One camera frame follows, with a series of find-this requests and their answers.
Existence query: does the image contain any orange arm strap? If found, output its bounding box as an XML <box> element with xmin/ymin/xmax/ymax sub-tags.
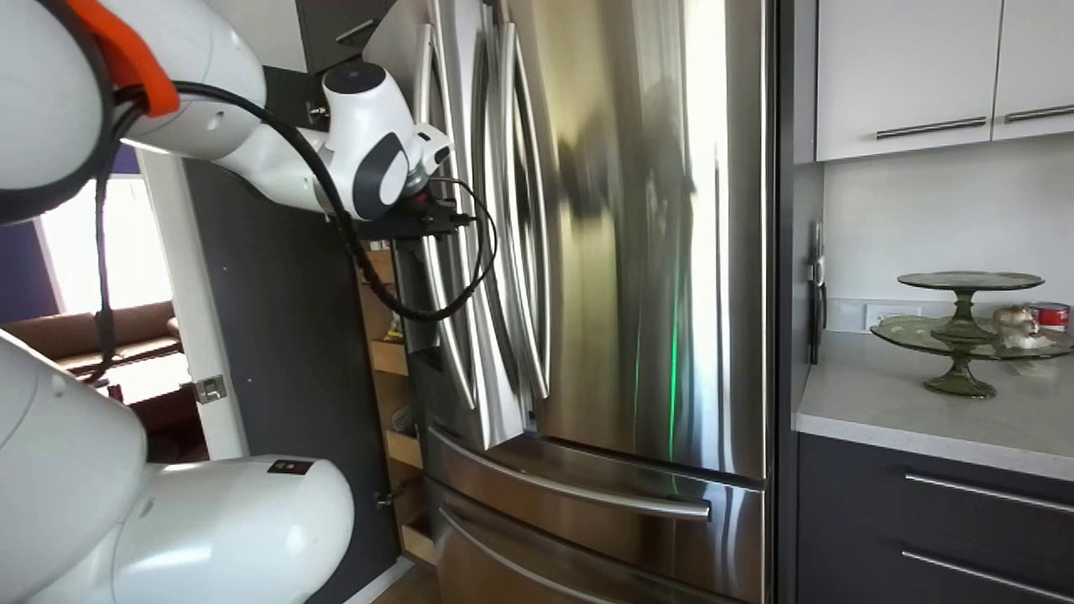
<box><xmin>60</xmin><ymin>0</ymin><xmax>184</xmax><ymax>121</ymax></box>

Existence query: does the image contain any wooden pantry pull-out shelf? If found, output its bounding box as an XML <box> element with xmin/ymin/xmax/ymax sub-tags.
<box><xmin>378</xmin><ymin>422</ymin><xmax>430</xmax><ymax>472</ymax></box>
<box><xmin>363</xmin><ymin>333</ymin><xmax>417</xmax><ymax>383</ymax></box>
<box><xmin>396</xmin><ymin>515</ymin><xmax>444</xmax><ymax>568</ymax></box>

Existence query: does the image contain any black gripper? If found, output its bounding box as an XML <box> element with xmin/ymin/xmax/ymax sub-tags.
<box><xmin>388</xmin><ymin>220</ymin><xmax>457</xmax><ymax>372</ymax></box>

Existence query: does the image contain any deep steel freezer drawer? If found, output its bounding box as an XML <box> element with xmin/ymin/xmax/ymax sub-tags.
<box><xmin>430</xmin><ymin>484</ymin><xmax>730</xmax><ymax>604</ymax></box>

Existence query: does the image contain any small pale cup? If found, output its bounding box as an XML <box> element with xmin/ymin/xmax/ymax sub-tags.
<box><xmin>993</xmin><ymin>302</ymin><xmax>1037</xmax><ymax>340</ymax></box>

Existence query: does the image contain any dispenser door curved steel handle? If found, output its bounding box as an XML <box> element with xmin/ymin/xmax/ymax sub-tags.
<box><xmin>412</xmin><ymin>13</ymin><xmax>482</xmax><ymax>414</ymax></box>

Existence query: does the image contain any narrow white cabinet door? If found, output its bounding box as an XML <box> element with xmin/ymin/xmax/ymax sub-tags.
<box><xmin>991</xmin><ymin>0</ymin><xmax>1074</xmax><ymax>143</ymax></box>

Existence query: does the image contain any plain door curved steel handle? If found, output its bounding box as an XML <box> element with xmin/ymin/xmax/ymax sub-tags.
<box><xmin>493</xmin><ymin>13</ymin><xmax>559</xmax><ymax>402</ymax></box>

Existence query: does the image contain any deep drawer steel handle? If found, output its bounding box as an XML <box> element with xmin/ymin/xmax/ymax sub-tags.
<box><xmin>435</xmin><ymin>502</ymin><xmax>613</xmax><ymax>604</ymax></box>

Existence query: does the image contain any white door frame post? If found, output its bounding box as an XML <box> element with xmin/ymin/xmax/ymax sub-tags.
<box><xmin>133</xmin><ymin>143</ymin><xmax>252</xmax><ymax>461</ymax></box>

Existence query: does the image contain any plain steel fridge door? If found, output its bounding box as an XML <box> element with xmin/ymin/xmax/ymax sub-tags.
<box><xmin>491</xmin><ymin>0</ymin><xmax>779</xmax><ymax>485</ymax></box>

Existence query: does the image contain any dark grey base cabinet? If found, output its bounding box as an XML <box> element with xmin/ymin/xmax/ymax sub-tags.
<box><xmin>790</xmin><ymin>431</ymin><xmax>1074</xmax><ymax>604</ymax></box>

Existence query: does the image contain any wide white cabinet door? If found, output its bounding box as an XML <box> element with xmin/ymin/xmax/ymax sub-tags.
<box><xmin>815</xmin><ymin>0</ymin><xmax>1001</xmax><ymax>164</ymax></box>

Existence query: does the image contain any dark slim wall-hung utensil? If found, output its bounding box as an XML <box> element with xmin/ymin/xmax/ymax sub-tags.
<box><xmin>802</xmin><ymin>217</ymin><xmax>831</xmax><ymax>368</ymax></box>

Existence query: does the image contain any green glass tiered cake stand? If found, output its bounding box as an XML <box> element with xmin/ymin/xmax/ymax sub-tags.
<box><xmin>868</xmin><ymin>266</ymin><xmax>1074</xmax><ymax>402</ymax></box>

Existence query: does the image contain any shallow drawer steel handle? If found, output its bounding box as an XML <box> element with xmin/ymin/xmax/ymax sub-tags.
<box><xmin>425</xmin><ymin>425</ymin><xmax>713</xmax><ymax>527</ymax></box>

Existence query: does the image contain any shallow steel fridge drawer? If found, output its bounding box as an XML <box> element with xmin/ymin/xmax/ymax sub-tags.
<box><xmin>419</xmin><ymin>418</ymin><xmax>776</xmax><ymax>600</ymax></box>

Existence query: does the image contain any narrow cabinet door handle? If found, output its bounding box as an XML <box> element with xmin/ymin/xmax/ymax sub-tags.
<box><xmin>1001</xmin><ymin>100</ymin><xmax>1074</xmax><ymax>128</ymax></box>

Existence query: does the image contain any small red white container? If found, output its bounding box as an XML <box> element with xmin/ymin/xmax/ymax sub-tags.
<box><xmin>1034</xmin><ymin>298</ymin><xmax>1074</xmax><ymax>336</ymax></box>

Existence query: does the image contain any steel fridge door with dispenser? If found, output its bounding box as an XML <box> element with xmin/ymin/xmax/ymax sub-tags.
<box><xmin>365</xmin><ymin>0</ymin><xmax>534</xmax><ymax>456</ymax></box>

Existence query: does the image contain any steel base cabinet handle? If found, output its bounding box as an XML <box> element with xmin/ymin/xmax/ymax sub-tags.
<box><xmin>903</xmin><ymin>470</ymin><xmax>1074</xmax><ymax>515</ymax></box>
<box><xmin>898</xmin><ymin>546</ymin><xmax>1074</xmax><ymax>604</ymax></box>

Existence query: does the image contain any brown wooden furniture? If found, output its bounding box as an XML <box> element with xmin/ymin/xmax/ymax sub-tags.
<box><xmin>0</xmin><ymin>298</ymin><xmax>181</xmax><ymax>390</ymax></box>

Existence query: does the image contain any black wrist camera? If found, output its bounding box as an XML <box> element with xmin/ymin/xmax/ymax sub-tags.
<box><xmin>412</xmin><ymin>164</ymin><xmax>481</xmax><ymax>232</ymax></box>

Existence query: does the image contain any wide cabinet door handle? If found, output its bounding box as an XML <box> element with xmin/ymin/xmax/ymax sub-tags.
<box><xmin>872</xmin><ymin>114</ymin><xmax>991</xmax><ymax>143</ymax></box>

